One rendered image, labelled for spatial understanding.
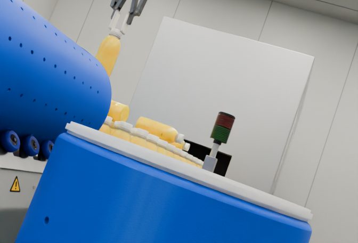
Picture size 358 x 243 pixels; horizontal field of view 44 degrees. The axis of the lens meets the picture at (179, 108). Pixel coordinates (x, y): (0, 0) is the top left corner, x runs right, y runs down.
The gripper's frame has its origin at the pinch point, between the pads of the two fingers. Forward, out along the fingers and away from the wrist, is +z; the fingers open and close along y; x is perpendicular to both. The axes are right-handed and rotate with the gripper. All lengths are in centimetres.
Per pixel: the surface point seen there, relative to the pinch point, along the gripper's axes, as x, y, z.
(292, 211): -90, 71, 39
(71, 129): -93, 50, 39
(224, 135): 18, 43, 23
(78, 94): -44, 21, 32
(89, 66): -38.9, 17.9, 24.0
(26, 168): -48, 19, 50
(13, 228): -45, 19, 63
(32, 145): -48, 18, 45
